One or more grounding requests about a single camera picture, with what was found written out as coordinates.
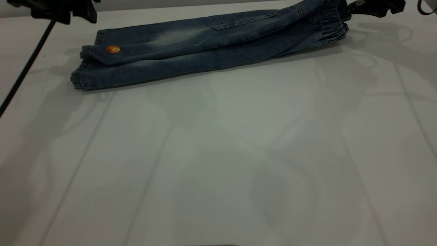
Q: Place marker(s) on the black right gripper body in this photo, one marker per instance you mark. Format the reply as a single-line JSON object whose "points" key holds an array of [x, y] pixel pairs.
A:
{"points": [[384, 7]]}

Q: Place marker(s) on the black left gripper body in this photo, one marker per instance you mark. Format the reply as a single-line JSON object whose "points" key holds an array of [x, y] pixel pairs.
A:
{"points": [[47, 9]]}

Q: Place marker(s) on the blue denim printed jeans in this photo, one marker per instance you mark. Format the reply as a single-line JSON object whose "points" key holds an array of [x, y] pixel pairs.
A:
{"points": [[205, 48]]}

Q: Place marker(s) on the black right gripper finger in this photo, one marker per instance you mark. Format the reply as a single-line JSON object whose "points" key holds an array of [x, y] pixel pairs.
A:
{"points": [[355, 7]]}

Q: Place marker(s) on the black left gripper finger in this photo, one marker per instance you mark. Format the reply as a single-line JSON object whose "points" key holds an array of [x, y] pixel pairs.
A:
{"points": [[84, 10]]}

